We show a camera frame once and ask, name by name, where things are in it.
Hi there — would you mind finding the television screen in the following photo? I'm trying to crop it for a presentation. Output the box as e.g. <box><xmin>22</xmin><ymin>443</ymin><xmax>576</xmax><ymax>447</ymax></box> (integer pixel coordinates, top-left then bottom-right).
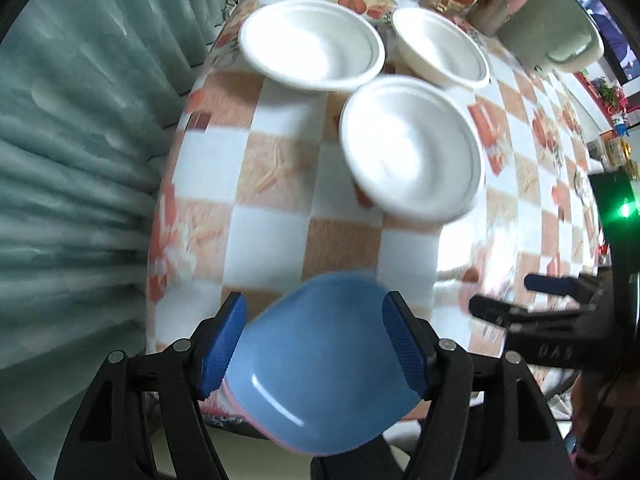
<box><xmin>560</xmin><ymin>0</ymin><xmax>640</xmax><ymax>82</ymax></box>

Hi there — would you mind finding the white paper bowl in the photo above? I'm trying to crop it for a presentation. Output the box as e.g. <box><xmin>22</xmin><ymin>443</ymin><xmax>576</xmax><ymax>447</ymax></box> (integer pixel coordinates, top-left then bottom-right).
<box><xmin>339</xmin><ymin>76</ymin><xmax>486</xmax><ymax>223</ymax></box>
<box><xmin>391</xmin><ymin>7</ymin><xmax>491</xmax><ymax>90</ymax></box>
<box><xmin>238</xmin><ymin>0</ymin><xmax>387</xmax><ymax>92</ymax></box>

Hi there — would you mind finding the blue bowl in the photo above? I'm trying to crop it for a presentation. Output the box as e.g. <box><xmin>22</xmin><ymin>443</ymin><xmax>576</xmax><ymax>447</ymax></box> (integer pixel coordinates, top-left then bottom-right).
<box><xmin>222</xmin><ymin>270</ymin><xmax>423</xmax><ymax>457</ymax></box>

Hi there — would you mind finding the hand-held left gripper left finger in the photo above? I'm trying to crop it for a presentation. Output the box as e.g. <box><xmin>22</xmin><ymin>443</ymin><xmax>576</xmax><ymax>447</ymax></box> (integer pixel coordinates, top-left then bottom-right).
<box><xmin>52</xmin><ymin>291</ymin><xmax>249</xmax><ymax>480</ymax></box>

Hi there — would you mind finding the checkered printed tablecloth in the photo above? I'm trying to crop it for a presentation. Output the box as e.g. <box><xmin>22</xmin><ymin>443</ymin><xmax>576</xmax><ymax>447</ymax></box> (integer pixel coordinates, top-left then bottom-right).
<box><xmin>145</xmin><ymin>0</ymin><xmax>608</xmax><ymax>431</ymax></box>

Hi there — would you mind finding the yellow box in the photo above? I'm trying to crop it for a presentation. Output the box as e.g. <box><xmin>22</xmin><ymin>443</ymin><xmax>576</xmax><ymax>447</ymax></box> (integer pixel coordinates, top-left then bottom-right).
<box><xmin>599</xmin><ymin>131</ymin><xmax>632</xmax><ymax>172</ymax></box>

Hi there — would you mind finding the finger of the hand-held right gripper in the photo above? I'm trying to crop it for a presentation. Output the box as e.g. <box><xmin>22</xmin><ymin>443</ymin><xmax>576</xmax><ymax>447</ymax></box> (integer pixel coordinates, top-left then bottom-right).
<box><xmin>469</xmin><ymin>294</ymin><xmax>608</xmax><ymax>377</ymax></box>
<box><xmin>524</xmin><ymin>273</ymin><xmax>603</xmax><ymax>307</ymax></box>

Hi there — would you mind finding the green curtain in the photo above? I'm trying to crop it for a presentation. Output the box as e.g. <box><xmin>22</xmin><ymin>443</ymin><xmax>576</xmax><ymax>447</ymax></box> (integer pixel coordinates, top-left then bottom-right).
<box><xmin>0</xmin><ymin>0</ymin><xmax>261</xmax><ymax>461</ymax></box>

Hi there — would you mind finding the grey-green rice cooker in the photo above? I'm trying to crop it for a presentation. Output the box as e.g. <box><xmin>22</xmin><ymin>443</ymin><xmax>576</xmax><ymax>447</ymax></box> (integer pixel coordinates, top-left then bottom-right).
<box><xmin>497</xmin><ymin>0</ymin><xmax>607</xmax><ymax>77</ymax></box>

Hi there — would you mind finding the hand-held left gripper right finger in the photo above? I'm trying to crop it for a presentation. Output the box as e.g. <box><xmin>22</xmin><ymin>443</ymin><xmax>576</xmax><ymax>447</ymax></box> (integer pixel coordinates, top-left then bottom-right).
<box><xmin>381</xmin><ymin>290</ymin><xmax>568</xmax><ymax>480</ymax></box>

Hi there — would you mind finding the red flower plant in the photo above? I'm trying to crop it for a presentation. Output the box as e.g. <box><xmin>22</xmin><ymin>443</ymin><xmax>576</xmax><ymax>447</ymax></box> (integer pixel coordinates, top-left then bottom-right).
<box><xmin>594</xmin><ymin>77</ymin><xmax>630</xmax><ymax>113</ymax></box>

